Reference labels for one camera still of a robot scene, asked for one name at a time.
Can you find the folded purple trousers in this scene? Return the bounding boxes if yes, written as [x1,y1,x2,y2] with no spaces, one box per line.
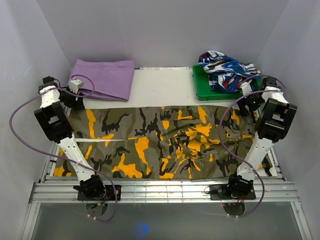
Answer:
[70,59,135,102]

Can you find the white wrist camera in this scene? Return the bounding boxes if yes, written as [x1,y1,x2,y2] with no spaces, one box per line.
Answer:
[240,82,254,96]
[68,78,84,94]

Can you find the blue white patterned garment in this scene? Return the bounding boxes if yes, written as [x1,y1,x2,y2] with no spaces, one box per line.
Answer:
[198,50,261,94]

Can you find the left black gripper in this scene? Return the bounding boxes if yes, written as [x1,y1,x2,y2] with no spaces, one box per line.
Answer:
[58,85,86,111]

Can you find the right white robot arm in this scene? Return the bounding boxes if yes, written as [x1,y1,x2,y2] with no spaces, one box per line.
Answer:
[225,76,298,199]

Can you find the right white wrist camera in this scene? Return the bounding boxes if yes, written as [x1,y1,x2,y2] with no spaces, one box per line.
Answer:
[240,82,254,96]

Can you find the camouflage cargo trousers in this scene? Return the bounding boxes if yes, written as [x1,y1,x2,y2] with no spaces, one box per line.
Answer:
[53,105,276,180]

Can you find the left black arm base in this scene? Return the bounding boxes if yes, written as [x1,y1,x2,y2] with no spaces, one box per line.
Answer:
[76,184,122,202]

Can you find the green plastic bin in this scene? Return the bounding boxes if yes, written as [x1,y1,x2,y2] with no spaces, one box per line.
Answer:
[192,64,260,101]

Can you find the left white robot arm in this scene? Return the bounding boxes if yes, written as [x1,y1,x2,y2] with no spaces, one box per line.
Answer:
[34,76,107,200]

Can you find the aluminium front rail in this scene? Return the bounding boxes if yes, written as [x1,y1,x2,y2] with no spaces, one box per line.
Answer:
[29,177,301,204]

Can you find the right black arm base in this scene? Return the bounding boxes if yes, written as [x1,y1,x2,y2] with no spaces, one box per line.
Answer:
[207,184,256,201]

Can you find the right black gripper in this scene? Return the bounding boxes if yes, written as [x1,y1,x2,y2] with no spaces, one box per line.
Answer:
[235,88,265,117]

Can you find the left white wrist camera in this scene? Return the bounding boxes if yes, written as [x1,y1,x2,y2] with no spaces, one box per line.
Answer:
[68,78,84,94]

